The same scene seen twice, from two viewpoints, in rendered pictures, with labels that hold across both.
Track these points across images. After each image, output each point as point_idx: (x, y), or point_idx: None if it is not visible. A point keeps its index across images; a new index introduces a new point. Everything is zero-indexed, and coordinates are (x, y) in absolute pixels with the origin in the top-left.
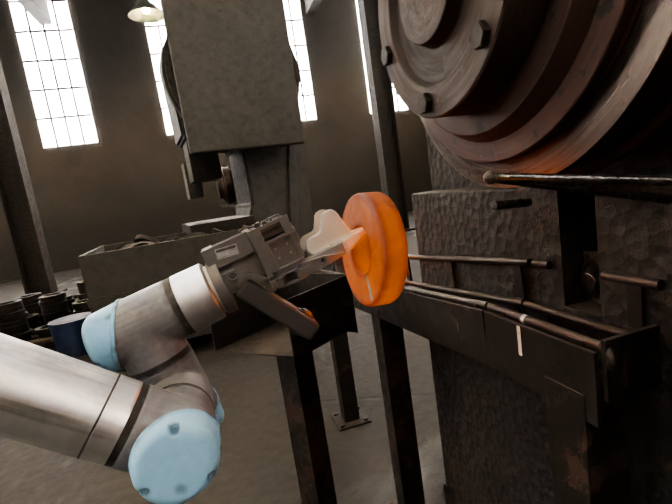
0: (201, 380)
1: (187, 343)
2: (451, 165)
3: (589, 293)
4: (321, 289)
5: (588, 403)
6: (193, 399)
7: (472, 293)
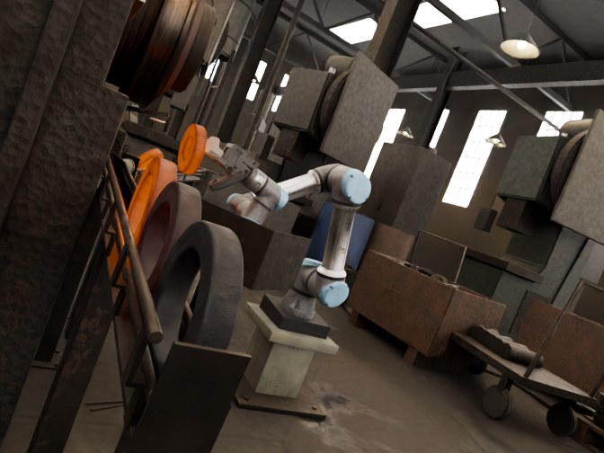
0: (244, 204)
1: (254, 197)
2: (155, 97)
3: None
4: (208, 200)
5: None
6: (238, 197)
7: (106, 168)
